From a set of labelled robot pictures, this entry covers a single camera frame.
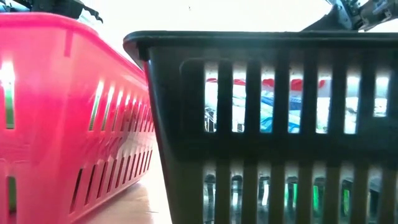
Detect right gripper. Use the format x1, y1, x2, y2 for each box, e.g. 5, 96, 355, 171
301, 0, 398, 32

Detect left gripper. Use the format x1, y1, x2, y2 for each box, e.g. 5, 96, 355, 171
30, 0, 104, 24

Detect green travel bottle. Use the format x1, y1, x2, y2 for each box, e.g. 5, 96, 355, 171
4, 86, 16, 212

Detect red plastic basket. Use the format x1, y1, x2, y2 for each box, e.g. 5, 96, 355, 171
0, 12, 156, 224

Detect black plastic basket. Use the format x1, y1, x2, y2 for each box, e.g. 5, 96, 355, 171
123, 30, 398, 224

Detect green plastic basket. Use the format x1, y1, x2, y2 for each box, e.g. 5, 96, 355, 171
284, 183, 351, 215

